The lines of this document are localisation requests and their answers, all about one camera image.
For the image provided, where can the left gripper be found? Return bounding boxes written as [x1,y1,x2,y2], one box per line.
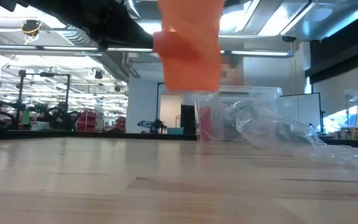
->
[32,0,154,50]

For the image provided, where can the orange elastic bandage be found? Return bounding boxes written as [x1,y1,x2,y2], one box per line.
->
[152,0,226,92]

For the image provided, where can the clear plastic zip bag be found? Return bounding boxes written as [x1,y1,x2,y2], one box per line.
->
[225,98,358,166]

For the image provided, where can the red bandage roll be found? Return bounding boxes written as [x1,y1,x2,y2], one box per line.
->
[199,105,214,142]

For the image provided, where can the red shelf cart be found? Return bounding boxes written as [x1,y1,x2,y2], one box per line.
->
[115,116,127,133]
[76,110,98,133]

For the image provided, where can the black cabinet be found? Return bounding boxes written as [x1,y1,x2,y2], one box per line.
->
[180,104,197,135]

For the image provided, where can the teal box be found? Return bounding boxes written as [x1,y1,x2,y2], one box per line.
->
[167,126,185,135]

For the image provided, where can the clear plastic storage container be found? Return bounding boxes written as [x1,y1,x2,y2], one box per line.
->
[192,85,283,143]

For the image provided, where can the person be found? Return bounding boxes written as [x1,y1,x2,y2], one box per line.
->
[50,101,74,131]

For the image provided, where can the long ceiling light fixture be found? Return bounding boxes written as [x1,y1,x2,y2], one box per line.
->
[0,44,295,59]

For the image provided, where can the black robot rig gantry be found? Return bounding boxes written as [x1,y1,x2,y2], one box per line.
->
[16,70,71,130]

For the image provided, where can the white partition board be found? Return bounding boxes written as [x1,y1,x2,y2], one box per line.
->
[280,92,325,134]

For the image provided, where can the thin black gantry frame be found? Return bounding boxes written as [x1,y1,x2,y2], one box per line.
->
[156,82,167,134]

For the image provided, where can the ceiling device with yellow cable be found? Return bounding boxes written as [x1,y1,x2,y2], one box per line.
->
[21,19,43,45]

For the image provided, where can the black aluminium table frame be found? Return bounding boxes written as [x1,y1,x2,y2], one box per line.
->
[0,129,358,151]

